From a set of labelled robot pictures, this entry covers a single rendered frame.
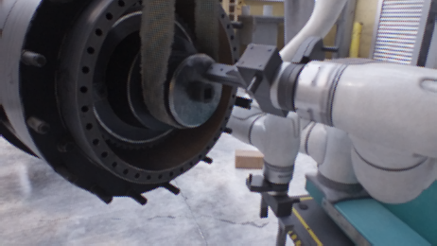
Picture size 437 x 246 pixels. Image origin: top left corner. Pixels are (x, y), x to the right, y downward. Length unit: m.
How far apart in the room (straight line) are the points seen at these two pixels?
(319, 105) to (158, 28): 0.28
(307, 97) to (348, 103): 0.05
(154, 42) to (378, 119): 0.35
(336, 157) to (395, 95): 0.66
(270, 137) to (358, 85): 0.43
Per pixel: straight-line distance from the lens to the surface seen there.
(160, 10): 0.50
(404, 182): 0.49
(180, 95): 0.50
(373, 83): 0.38
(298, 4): 0.99
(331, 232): 1.09
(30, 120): 0.50
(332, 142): 1.00
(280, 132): 0.76
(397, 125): 0.37
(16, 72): 0.51
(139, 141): 0.66
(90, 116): 0.48
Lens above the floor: 0.98
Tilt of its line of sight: 17 degrees down
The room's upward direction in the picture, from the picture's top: 2 degrees clockwise
